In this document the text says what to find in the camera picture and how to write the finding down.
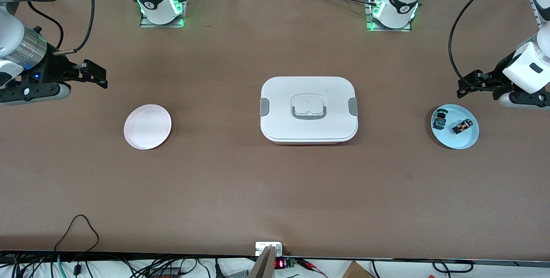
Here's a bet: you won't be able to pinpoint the orange and black switch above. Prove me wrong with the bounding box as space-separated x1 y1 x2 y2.
452 119 474 135

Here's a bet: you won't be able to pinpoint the light blue plate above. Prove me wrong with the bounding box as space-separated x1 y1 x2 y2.
431 104 480 150

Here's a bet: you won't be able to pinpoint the pink plate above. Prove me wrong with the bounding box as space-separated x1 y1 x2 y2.
124 104 172 150

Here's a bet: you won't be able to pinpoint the white lunch box grey latches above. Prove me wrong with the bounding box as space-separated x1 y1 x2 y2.
260 76 358 144

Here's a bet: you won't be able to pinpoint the brown cardboard box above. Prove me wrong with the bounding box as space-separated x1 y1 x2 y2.
342 261 374 278

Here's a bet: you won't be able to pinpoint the small white device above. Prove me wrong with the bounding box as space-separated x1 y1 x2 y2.
255 242 283 257

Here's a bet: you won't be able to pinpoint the brown wooden strip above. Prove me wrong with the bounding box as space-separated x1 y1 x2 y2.
248 245 276 278

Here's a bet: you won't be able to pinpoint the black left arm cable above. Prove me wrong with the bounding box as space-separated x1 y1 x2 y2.
448 0 525 92

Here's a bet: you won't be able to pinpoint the green and black switch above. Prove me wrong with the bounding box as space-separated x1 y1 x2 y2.
433 108 448 130

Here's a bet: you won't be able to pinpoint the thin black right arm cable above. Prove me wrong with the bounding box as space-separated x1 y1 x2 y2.
27 2 64 49

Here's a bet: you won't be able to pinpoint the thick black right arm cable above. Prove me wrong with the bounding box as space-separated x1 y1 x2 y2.
52 0 95 56

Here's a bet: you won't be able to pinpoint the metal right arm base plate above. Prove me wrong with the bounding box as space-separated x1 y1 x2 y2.
140 0 189 28

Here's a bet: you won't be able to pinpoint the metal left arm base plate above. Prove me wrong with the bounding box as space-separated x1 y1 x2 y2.
365 0 413 32

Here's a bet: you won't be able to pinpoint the black looped cable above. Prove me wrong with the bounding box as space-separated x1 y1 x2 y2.
54 214 100 255

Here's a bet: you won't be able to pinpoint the teal cable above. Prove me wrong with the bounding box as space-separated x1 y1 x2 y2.
51 254 66 278

